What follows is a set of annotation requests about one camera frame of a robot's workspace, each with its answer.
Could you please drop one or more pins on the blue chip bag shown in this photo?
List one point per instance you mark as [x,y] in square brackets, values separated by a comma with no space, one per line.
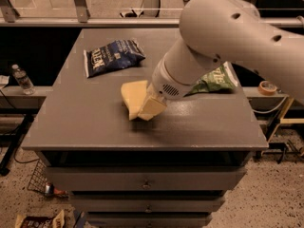
[117,55]

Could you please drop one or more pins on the clear water bottle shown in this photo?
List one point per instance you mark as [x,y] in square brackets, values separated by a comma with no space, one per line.
[23,80]

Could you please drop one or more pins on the green Kettle chip bag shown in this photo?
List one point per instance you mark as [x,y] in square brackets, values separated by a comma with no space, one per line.
[219,79]

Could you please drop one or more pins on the brown snack bag on floor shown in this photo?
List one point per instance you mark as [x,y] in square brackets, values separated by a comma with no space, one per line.
[58,221]

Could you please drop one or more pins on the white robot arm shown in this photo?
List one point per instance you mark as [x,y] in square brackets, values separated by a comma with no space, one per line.
[216,31]

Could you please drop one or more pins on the wire basket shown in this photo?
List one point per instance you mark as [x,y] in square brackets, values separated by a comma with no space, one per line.
[38,180]

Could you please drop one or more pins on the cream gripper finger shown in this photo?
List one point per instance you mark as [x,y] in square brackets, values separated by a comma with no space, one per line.
[153,104]

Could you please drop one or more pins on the grey drawer cabinet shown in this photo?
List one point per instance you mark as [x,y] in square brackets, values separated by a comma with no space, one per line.
[169,172]

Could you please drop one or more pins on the roll of tape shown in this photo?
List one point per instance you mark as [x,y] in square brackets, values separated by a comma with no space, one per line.
[267,88]

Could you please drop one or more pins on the yellow sponge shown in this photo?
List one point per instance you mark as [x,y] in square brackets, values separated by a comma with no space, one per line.
[133,94]

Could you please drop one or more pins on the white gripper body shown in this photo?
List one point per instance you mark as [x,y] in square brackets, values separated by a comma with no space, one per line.
[165,84]

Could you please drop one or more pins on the metal railing frame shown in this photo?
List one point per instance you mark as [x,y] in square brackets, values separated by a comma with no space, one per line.
[82,14]

